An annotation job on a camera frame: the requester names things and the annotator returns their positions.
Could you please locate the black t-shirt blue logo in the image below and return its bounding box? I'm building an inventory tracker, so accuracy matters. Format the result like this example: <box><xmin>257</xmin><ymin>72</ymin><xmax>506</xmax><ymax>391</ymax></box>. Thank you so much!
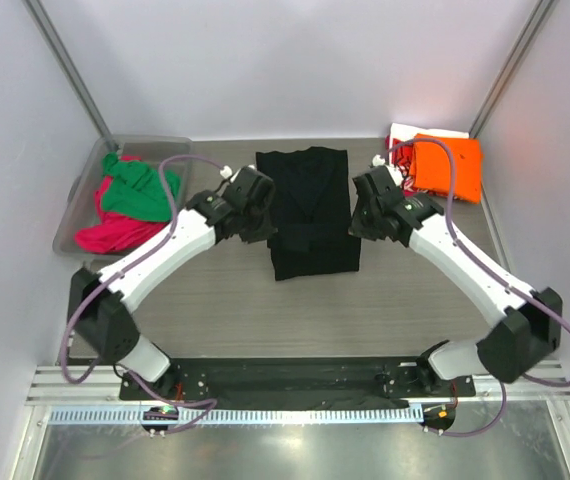
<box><xmin>255</xmin><ymin>146</ymin><xmax>361</xmax><ymax>281</ymax></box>

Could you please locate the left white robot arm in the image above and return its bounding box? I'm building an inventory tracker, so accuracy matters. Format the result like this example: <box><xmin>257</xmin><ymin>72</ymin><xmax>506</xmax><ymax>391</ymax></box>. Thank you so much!
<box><xmin>65</xmin><ymin>166</ymin><xmax>276</xmax><ymax>399</ymax></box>

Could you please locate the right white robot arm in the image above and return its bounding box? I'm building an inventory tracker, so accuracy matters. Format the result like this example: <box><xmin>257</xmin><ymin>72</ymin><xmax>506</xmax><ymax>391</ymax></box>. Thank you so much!
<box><xmin>349</xmin><ymin>166</ymin><xmax>562</xmax><ymax>396</ymax></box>

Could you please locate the orange folded t-shirt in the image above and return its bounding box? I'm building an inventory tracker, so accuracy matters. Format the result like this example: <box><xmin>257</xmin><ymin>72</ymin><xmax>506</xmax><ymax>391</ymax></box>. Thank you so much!
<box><xmin>410</xmin><ymin>134</ymin><xmax>483</xmax><ymax>203</ymax></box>

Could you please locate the red white folded t-shirt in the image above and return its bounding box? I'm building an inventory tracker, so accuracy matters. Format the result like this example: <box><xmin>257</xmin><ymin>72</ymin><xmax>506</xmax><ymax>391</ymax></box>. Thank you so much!
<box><xmin>385</xmin><ymin>123</ymin><xmax>469</xmax><ymax>196</ymax></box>

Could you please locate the green t-shirt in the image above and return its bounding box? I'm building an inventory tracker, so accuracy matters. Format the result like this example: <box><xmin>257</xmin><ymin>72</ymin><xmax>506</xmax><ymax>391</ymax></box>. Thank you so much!
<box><xmin>100</xmin><ymin>153</ymin><xmax>172</xmax><ymax>223</ymax></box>

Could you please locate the clear plastic bin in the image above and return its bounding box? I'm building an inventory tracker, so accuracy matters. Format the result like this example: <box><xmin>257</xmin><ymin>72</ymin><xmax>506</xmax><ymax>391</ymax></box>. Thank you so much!
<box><xmin>52</xmin><ymin>135</ymin><xmax>193</xmax><ymax>262</ymax></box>

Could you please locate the pink t-shirt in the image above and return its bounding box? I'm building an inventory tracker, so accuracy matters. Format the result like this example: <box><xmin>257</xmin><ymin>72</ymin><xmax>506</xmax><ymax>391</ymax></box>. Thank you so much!
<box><xmin>74</xmin><ymin>154</ymin><xmax>168</xmax><ymax>254</ymax></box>

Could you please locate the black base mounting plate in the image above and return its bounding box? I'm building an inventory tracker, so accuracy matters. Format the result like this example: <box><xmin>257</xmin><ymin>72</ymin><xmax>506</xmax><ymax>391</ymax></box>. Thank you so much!
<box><xmin>144</xmin><ymin>356</ymin><xmax>476</xmax><ymax>401</ymax></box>

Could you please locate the slotted white cable duct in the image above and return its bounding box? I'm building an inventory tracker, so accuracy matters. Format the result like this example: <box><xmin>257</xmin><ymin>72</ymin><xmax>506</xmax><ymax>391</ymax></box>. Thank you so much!
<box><xmin>49</xmin><ymin>404</ymin><xmax>424</xmax><ymax>426</ymax></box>

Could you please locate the right aluminium frame post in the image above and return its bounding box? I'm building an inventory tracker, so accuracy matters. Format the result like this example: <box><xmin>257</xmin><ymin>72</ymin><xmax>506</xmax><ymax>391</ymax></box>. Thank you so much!
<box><xmin>469</xmin><ymin>0</ymin><xmax>558</xmax><ymax>138</ymax></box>

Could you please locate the aluminium frame post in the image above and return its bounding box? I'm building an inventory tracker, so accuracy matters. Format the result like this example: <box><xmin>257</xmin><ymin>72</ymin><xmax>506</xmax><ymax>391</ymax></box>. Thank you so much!
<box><xmin>22</xmin><ymin>0</ymin><xmax>119</xmax><ymax>151</ymax></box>
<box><xmin>469</xmin><ymin>0</ymin><xmax>558</xmax><ymax>138</ymax></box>

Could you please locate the aluminium extrusion rail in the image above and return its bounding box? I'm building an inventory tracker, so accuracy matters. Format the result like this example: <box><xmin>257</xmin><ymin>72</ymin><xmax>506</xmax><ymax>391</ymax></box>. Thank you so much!
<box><xmin>25</xmin><ymin>360</ymin><xmax>570</xmax><ymax>406</ymax></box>

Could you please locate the left aluminium frame post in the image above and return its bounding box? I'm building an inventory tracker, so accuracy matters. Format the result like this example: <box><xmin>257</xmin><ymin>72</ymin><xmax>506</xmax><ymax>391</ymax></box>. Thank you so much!
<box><xmin>22</xmin><ymin>0</ymin><xmax>119</xmax><ymax>151</ymax></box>

